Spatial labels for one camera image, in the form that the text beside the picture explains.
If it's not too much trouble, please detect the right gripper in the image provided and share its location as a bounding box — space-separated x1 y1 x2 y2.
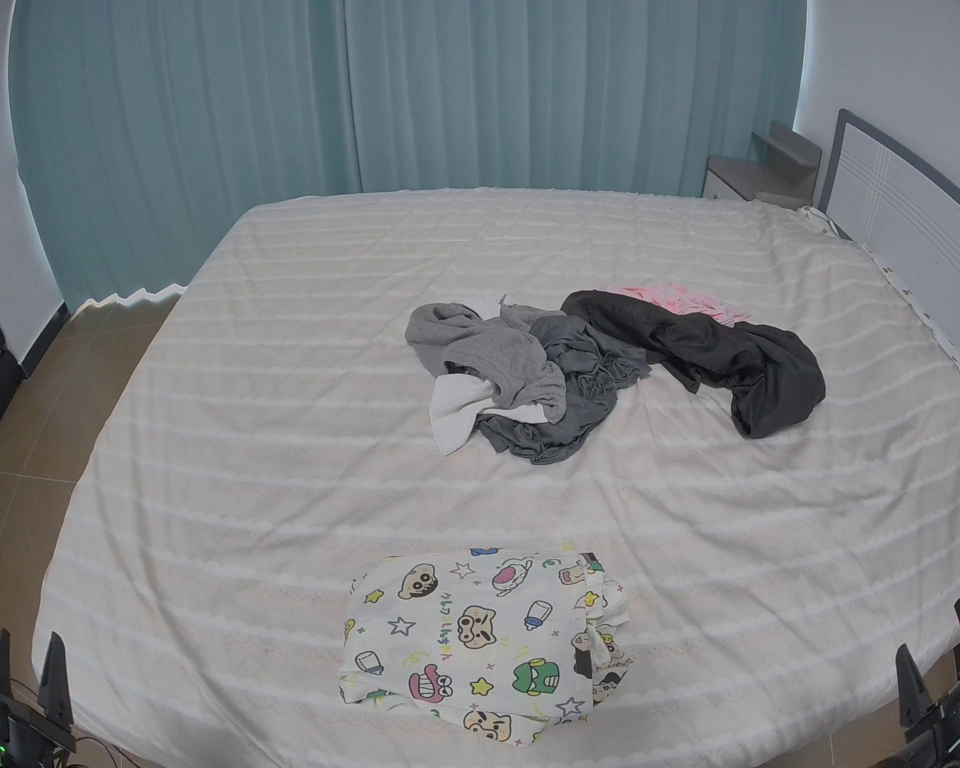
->
895 598 960 768

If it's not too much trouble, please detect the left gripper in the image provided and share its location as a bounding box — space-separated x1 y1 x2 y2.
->
0 627 78 768

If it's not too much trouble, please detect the white printed pyjama top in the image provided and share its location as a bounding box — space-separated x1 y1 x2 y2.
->
337 546 633 750

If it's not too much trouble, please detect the black padded bench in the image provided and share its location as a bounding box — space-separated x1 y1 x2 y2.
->
0 328 27 423

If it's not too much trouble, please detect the bed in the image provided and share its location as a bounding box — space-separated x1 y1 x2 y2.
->
30 108 960 751

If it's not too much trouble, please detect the black garment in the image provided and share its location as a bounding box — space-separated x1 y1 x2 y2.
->
561 290 826 441

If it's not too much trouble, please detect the pink garment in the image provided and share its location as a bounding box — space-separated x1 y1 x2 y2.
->
606 279 751 328

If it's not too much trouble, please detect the dark grey garment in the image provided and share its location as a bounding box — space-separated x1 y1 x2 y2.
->
476 303 651 465

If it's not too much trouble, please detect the white garment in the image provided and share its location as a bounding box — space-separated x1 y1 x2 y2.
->
429 373 552 457

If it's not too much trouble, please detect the grey bedside table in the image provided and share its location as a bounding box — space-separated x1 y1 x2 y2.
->
703 121 822 211

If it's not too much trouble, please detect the light grey knit garment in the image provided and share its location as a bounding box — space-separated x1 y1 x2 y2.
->
405 296 568 423

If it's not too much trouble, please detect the blue-green curtain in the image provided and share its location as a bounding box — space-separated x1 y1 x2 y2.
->
7 0 365 312
345 0 811 200

